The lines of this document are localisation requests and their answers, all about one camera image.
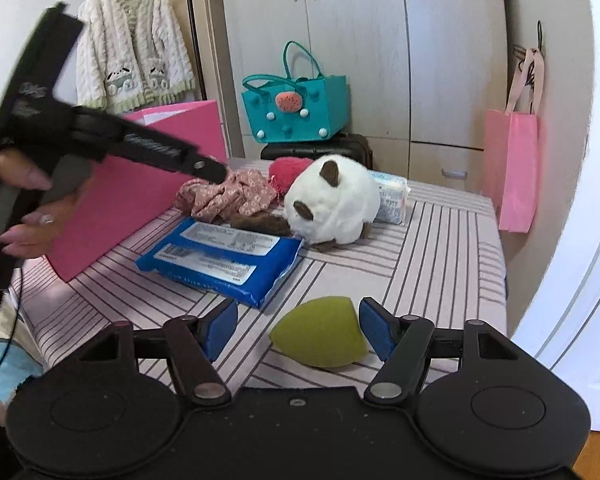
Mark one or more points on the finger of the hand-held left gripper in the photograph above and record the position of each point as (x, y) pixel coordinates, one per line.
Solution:
(155, 147)

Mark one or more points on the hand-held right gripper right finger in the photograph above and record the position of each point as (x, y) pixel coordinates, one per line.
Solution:
(377, 331)

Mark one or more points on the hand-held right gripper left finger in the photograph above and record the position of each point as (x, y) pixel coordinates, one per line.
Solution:
(222, 329)

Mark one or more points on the pink storage box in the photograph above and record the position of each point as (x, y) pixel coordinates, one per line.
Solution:
(130, 195)

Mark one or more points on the green teardrop sponge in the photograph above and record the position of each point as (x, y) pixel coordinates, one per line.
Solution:
(320, 332)

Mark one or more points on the blue wet wipes pack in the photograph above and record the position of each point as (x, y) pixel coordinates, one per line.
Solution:
(220, 260)

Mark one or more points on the pink floral cloth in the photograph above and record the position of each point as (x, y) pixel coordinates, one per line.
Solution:
(225, 195)

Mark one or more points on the pink fluffy ball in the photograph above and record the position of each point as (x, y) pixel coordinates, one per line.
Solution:
(285, 170)

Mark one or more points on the white tissue pack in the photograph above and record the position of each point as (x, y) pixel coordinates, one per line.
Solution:
(392, 195)

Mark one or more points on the white plush cat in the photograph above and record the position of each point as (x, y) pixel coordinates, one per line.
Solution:
(335, 200)

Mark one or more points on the person's left hand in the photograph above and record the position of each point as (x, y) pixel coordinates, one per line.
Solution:
(40, 237)

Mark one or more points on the cream knit cardigan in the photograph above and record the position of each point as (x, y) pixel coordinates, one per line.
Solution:
(130, 45)

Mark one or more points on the black clothes rack pole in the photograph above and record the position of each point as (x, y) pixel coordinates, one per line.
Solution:
(196, 45)

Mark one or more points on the teal felt handbag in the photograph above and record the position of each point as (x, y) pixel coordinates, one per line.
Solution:
(295, 110)

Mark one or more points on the black suitcase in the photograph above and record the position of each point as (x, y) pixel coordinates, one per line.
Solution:
(350, 147)

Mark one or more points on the pink paper bag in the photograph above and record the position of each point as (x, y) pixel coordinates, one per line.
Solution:
(512, 170)

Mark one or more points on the light blue cloth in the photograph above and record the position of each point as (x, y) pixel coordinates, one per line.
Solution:
(5, 370)

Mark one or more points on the beige wardrobe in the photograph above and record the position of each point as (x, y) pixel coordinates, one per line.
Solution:
(360, 35)

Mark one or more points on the white door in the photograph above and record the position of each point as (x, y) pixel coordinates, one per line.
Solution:
(580, 210)

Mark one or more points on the black wall hook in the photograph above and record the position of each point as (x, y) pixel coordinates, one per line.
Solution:
(540, 35)

